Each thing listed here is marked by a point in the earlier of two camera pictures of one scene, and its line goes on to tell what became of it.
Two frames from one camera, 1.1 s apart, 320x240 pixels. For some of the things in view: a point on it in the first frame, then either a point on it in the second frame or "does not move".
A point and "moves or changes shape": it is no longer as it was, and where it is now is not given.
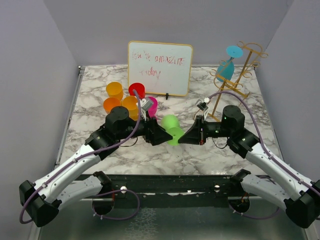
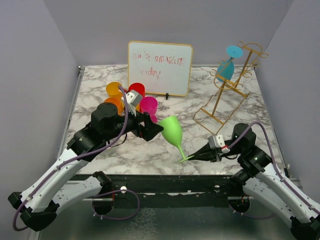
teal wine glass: (225, 69) does not move
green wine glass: (171, 124) moves or changes shape
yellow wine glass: (114, 89) does not move
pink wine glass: (152, 110) does not move
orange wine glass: (109, 103) does not move
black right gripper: (195, 135) -> (205, 153)
